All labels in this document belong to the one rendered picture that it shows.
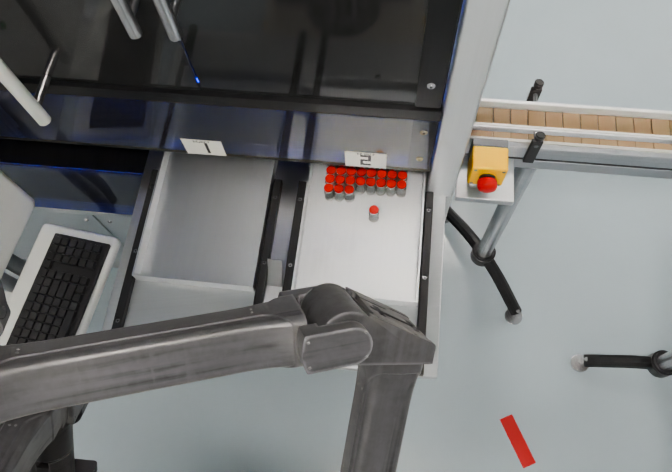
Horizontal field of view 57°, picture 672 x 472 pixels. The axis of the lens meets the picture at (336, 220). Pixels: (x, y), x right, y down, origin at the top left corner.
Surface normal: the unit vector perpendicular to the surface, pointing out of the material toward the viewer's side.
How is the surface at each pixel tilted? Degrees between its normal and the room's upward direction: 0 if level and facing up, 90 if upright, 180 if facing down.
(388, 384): 53
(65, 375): 42
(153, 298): 0
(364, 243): 0
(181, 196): 0
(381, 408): 46
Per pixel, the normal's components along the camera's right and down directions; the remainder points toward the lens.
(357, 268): -0.04, -0.40
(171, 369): 0.31, 0.33
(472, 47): -0.11, 0.91
